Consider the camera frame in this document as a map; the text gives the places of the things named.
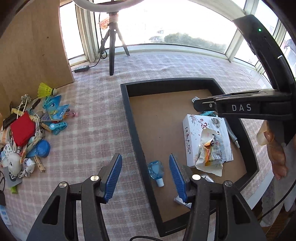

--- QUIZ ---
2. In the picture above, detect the blue round lid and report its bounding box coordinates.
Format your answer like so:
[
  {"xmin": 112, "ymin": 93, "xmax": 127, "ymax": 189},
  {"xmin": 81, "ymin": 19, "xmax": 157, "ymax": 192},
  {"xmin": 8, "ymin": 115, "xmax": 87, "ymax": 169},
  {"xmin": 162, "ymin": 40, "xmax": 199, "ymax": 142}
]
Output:
[{"xmin": 26, "ymin": 139, "xmax": 51, "ymax": 158}]

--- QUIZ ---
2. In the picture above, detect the blue mascot pin card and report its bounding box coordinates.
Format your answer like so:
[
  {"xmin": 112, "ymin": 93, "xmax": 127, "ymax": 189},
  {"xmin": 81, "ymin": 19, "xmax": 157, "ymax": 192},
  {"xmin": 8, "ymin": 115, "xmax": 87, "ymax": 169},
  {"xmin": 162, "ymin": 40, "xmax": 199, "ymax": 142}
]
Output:
[{"xmin": 48, "ymin": 104, "xmax": 70, "ymax": 121}]

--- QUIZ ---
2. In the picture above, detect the person's right hand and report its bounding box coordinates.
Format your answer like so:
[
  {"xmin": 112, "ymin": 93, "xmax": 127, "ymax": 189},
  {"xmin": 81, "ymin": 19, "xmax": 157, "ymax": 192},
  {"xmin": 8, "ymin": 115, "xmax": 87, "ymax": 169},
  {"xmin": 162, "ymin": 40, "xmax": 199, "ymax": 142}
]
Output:
[{"xmin": 263, "ymin": 120, "xmax": 287, "ymax": 181}]

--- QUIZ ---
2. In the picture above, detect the small blue sanitizer bottle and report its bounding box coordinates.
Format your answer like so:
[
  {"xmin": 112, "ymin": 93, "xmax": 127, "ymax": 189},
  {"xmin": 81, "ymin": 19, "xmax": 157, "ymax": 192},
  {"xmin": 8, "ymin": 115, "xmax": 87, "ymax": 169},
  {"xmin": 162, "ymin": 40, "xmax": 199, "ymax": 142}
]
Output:
[{"xmin": 148, "ymin": 161, "xmax": 165, "ymax": 187}]

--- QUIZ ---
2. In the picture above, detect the crumpled snack wrapper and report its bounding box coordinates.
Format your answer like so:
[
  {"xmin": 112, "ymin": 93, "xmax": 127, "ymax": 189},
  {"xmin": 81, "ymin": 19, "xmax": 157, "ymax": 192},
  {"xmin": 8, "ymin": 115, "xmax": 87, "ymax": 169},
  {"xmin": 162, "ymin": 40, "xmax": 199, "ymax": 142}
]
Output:
[{"xmin": 195, "ymin": 128, "xmax": 225, "ymax": 177}]

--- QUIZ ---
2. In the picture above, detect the checkered tablecloth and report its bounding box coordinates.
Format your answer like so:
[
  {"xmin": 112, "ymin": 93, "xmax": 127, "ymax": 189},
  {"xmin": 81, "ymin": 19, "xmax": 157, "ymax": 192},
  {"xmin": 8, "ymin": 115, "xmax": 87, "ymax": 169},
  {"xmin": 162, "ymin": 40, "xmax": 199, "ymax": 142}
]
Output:
[{"xmin": 4, "ymin": 52, "xmax": 270, "ymax": 240}]

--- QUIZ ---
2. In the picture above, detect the white floral tissue box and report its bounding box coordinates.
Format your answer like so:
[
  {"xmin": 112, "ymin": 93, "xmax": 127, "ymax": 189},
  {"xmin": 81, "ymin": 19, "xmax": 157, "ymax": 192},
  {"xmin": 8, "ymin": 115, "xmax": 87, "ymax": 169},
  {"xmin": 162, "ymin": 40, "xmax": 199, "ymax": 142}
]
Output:
[{"xmin": 182, "ymin": 114, "xmax": 233, "ymax": 167}]

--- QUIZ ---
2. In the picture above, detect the black tray with brown base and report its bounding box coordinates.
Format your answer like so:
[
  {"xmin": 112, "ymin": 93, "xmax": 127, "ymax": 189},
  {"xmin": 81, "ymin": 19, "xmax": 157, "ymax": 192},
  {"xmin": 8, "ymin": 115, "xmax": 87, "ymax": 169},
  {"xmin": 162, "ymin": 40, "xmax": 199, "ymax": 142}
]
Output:
[{"xmin": 120, "ymin": 77, "xmax": 260, "ymax": 237}]

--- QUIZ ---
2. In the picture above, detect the pink small clip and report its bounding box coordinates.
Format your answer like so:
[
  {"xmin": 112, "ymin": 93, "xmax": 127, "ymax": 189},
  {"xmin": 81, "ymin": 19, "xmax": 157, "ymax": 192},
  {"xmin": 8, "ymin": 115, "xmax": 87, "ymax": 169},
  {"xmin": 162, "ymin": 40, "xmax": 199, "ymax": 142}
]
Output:
[{"xmin": 69, "ymin": 112, "xmax": 78, "ymax": 117}]

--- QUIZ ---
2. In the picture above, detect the teal clothespin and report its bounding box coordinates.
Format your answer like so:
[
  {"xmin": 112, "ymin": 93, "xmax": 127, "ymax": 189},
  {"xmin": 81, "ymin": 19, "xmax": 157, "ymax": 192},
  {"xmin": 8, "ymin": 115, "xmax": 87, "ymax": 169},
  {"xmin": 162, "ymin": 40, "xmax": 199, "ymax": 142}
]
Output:
[{"xmin": 49, "ymin": 121, "xmax": 67, "ymax": 135}]

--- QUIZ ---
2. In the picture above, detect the wooden clothespin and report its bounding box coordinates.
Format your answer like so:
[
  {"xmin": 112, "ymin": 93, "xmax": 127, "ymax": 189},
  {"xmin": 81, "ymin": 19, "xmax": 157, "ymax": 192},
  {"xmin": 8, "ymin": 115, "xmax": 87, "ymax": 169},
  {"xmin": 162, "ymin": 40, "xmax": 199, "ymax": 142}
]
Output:
[{"xmin": 34, "ymin": 156, "xmax": 46, "ymax": 173}]

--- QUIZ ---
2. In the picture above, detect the blue tissue packet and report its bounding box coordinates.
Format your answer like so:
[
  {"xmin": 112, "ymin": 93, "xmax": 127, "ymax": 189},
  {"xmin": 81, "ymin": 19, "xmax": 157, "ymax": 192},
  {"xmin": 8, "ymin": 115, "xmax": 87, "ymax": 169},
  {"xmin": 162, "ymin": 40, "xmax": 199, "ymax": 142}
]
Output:
[{"xmin": 43, "ymin": 95, "xmax": 62, "ymax": 110}]

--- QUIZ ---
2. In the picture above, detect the red fabric pouch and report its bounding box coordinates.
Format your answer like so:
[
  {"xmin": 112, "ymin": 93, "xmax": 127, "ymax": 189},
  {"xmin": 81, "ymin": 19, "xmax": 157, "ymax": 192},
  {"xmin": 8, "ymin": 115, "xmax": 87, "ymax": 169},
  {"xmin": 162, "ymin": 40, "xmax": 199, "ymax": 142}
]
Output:
[{"xmin": 11, "ymin": 111, "xmax": 35, "ymax": 147}]

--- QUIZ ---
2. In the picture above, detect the grey T9 pouch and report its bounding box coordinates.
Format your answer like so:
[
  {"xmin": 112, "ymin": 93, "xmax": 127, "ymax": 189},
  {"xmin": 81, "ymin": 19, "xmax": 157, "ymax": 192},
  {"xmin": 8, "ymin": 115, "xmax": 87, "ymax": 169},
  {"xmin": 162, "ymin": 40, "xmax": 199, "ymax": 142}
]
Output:
[{"xmin": 3, "ymin": 167, "xmax": 22, "ymax": 188}]

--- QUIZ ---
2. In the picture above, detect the black power strip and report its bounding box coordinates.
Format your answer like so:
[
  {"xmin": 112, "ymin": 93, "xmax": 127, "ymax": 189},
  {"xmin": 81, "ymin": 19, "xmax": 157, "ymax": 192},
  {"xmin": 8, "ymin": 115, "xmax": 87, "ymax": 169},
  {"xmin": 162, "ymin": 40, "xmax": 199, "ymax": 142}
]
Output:
[{"xmin": 73, "ymin": 65, "xmax": 90, "ymax": 73}]

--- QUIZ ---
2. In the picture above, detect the yellow plastic shuttlecock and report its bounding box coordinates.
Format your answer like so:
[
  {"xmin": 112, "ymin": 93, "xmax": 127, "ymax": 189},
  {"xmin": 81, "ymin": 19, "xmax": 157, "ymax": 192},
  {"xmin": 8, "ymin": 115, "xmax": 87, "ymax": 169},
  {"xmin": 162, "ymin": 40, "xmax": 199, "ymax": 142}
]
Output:
[{"xmin": 37, "ymin": 82, "xmax": 58, "ymax": 98}]

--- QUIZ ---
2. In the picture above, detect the grey bead massager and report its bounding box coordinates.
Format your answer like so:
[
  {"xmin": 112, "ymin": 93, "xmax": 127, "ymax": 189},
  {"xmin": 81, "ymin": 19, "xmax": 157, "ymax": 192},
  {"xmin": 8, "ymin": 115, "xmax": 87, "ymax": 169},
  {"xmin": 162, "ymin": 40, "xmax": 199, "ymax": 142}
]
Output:
[{"xmin": 21, "ymin": 94, "xmax": 32, "ymax": 103}]

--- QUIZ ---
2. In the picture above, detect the black wallet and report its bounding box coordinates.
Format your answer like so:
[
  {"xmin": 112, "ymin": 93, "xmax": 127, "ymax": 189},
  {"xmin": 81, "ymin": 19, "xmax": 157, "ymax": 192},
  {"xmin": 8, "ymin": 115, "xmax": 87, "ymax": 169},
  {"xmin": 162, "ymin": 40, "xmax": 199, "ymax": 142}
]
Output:
[{"xmin": 3, "ymin": 113, "xmax": 16, "ymax": 130}]

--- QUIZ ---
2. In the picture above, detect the white power strip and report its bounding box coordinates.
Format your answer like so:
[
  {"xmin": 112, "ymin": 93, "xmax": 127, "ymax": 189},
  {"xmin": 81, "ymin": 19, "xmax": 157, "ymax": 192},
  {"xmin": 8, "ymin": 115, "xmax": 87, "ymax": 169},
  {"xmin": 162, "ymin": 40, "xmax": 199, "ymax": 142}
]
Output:
[{"xmin": 0, "ymin": 205, "xmax": 11, "ymax": 226}]

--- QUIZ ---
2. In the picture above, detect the black tripod stand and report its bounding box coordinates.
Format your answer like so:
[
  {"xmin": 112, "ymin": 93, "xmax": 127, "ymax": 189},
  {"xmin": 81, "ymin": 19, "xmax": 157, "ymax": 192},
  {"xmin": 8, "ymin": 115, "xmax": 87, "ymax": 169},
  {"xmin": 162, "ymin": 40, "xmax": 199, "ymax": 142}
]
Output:
[{"xmin": 100, "ymin": 22, "xmax": 130, "ymax": 76}]

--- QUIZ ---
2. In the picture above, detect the wooden board panel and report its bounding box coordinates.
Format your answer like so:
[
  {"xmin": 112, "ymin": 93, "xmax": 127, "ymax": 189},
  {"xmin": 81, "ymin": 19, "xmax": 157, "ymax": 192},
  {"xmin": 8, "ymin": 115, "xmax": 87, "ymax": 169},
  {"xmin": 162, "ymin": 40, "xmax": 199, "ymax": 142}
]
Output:
[{"xmin": 1, "ymin": 1, "xmax": 74, "ymax": 112}]

